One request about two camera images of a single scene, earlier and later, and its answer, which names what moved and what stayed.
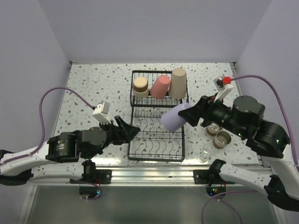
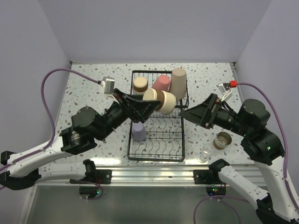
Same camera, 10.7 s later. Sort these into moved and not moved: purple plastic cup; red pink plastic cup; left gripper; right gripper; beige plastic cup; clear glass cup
Moved: left gripper; purple plastic cup
Not moved: right gripper; beige plastic cup; clear glass cup; red pink plastic cup
